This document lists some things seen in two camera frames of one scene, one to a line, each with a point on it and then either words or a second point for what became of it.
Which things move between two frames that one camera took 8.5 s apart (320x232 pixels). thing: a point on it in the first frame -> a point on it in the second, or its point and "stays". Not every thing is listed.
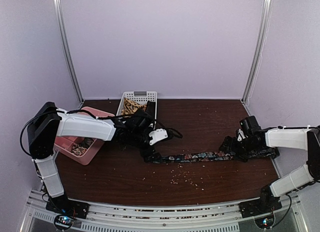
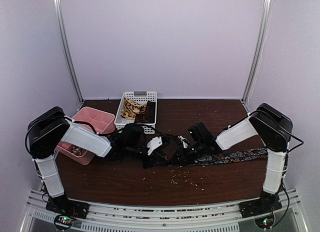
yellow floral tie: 130,107 stays
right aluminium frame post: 257,61 stays
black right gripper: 243,158 -> 183,160
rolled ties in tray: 79,150 stays
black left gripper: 144,153 -> 151,162
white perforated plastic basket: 141,96 stays
